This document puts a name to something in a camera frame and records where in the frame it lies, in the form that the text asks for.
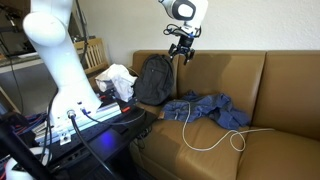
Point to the dark grey backpack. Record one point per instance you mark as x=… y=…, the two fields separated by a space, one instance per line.
x=155 y=80

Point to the wooden slatted chair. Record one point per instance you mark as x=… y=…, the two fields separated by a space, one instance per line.
x=95 y=55

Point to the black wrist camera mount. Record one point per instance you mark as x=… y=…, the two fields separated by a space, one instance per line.
x=181 y=30

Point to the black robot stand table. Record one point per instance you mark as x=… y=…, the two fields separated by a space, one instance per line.
x=110 y=140

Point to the grey background desk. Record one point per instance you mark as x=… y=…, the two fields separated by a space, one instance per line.
x=16 y=61

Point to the black tripod pole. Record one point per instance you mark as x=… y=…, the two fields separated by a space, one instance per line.
x=20 y=150

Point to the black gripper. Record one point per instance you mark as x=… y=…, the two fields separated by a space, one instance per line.
x=183 y=45

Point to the blue denim jeans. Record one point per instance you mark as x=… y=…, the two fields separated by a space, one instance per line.
x=213 y=108

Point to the tan leather sofa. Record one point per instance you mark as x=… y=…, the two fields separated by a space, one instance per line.
x=266 y=100

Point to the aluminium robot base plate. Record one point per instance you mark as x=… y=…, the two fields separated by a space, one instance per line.
x=100 y=115

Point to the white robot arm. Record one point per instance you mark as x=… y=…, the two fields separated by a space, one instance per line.
x=56 y=50

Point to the white crumpled garment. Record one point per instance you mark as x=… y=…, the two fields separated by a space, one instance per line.
x=116 y=81

